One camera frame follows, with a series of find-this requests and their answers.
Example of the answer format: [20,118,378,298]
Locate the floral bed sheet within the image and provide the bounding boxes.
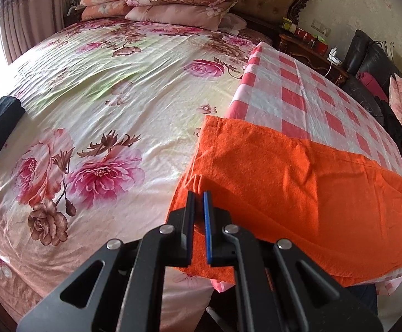
[0,19,255,324]

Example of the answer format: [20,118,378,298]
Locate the pink checkered plastic sheet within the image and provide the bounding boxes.
[227,43,402,282]

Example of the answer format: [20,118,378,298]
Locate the dark wooden nightstand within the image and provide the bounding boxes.
[277,34,349,86]

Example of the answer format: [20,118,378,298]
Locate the pink folded quilt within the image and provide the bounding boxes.
[125,2,235,31]

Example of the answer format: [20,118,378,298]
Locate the pink curtain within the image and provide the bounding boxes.
[0,0,67,64]

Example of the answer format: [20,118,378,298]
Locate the white charger with cable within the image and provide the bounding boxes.
[325,47,342,77]

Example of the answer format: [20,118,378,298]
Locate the red box on nightstand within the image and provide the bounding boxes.
[295,27,328,56]

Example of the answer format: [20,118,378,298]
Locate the orange fleece pants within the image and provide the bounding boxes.
[170,115,402,286]

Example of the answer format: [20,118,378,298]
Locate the red cushion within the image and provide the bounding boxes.
[356,72,388,102]

